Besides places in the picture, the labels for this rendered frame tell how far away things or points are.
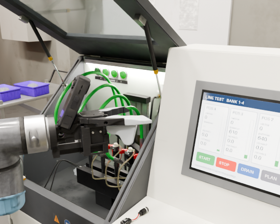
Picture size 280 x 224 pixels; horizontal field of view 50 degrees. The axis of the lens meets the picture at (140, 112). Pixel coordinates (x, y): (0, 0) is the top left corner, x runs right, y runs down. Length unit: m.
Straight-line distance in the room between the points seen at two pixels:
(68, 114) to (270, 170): 0.66
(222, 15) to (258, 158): 1.89
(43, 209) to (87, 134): 0.82
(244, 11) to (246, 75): 1.69
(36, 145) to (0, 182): 0.10
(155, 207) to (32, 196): 0.56
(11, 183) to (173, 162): 0.66
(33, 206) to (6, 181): 0.83
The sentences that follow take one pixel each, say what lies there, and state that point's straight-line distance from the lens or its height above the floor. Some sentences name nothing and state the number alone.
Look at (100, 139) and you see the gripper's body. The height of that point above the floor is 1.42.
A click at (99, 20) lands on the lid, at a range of 1.24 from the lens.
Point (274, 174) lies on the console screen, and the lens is 1.02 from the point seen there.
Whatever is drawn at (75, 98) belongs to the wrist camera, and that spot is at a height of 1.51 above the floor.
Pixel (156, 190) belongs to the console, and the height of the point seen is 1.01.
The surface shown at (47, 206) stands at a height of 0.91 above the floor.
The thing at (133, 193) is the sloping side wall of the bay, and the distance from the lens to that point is 1.15.
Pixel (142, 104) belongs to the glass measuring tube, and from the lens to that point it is 1.49.
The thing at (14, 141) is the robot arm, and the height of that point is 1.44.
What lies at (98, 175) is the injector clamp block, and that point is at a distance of 1.38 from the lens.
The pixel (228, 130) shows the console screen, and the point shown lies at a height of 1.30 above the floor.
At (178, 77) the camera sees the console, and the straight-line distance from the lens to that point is 1.12.
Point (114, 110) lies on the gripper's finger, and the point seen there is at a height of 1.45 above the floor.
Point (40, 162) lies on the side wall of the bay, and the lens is 1.66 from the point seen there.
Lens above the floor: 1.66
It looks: 18 degrees down
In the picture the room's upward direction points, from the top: straight up
